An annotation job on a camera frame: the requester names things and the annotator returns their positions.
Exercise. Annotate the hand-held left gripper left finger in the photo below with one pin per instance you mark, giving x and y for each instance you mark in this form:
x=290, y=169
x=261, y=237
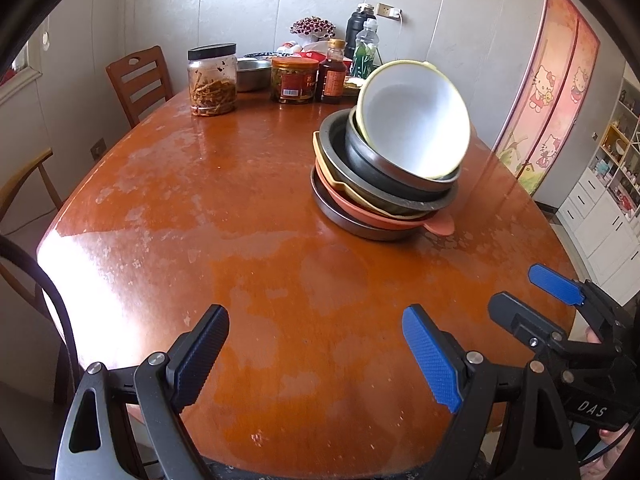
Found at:
x=200, y=355

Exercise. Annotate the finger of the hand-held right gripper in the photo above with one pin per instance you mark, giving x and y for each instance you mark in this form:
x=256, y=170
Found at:
x=525, y=325
x=555, y=284

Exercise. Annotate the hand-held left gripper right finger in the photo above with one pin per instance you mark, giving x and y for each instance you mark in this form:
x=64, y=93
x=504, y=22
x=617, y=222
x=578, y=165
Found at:
x=432, y=355

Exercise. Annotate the steel plate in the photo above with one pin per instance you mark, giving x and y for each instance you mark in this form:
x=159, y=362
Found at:
x=350, y=227

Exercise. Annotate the small steel bowl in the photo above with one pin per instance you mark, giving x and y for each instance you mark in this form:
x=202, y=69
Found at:
x=380, y=170

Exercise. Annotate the yellow shell-shaped plate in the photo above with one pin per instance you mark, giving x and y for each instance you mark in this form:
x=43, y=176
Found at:
x=330, y=177

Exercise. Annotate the white bowl with yellow rim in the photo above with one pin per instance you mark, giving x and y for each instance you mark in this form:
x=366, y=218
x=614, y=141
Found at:
x=415, y=115

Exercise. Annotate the large steel bowl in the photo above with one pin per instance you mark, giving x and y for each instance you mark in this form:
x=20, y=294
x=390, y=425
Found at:
x=335, y=145

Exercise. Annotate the person's right hand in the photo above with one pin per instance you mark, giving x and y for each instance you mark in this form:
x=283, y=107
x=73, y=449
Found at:
x=620, y=460

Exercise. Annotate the white shelf cabinet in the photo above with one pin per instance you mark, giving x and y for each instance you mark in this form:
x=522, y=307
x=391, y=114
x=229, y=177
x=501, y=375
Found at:
x=605, y=195

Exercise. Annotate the Hello Kitty door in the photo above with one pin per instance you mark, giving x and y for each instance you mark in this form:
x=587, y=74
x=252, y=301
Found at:
x=550, y=85

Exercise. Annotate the curved wooden chair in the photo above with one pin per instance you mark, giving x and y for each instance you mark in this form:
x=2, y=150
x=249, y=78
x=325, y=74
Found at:
x=25, y=175

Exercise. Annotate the clear jar with black lid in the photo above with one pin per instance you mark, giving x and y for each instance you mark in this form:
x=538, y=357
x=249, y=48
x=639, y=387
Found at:
x=212, y=90

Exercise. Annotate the slatted wooden chair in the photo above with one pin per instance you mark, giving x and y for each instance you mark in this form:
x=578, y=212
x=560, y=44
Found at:
x=140, y=85

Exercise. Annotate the small dish of slices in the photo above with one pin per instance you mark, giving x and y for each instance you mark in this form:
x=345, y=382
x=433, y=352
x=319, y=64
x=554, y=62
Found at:
x=355, y=86

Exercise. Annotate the steel basin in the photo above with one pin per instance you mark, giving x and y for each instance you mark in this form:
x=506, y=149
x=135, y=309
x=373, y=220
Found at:
x=252, y=77

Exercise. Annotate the orange-lidded pickle jar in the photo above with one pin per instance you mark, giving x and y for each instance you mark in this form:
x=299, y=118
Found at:
x=295, y=82

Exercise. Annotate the dark sauce bottle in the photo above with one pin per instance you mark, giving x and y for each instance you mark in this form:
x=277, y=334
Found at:
x=330, y=80

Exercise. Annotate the clear plastic bottle with greens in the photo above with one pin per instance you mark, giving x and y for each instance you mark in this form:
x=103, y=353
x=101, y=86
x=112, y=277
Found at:
x=365, y=55

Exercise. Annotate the patterned ceramic bowl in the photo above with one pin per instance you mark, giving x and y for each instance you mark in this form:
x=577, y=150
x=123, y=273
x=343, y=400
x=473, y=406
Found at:
x=262, y=55

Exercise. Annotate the white red-capped bottle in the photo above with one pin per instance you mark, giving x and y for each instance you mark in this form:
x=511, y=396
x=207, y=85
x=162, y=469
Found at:
x=289, y=47

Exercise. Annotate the black thermos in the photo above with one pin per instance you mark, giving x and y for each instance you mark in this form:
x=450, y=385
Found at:
x=356, y=27

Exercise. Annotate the red tissue pack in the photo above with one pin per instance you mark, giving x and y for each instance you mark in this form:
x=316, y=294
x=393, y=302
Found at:
x=312, y=50

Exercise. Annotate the window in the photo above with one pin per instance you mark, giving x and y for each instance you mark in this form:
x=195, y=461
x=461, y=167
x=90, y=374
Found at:
x=22, y=67

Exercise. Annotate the dried flower decoration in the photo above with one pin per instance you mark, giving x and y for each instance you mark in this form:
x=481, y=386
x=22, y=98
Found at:
x=312, y=27

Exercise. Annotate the low wall socket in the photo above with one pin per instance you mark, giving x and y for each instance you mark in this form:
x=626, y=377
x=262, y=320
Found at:
x=98, y=149

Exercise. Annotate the wall outlet with charger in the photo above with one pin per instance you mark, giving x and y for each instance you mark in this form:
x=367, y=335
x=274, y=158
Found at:
x=387, y=11

